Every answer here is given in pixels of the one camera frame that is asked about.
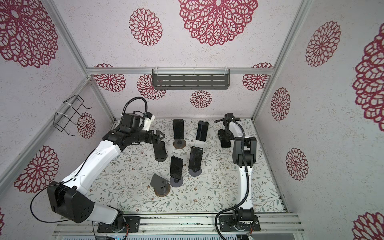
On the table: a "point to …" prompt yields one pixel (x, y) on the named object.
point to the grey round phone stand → (174, 184)
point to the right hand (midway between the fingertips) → (226, 135)
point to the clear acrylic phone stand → (199, 144)
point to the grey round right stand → (195, 174)
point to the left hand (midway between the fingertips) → (157, 136)
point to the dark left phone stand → (161, 157)
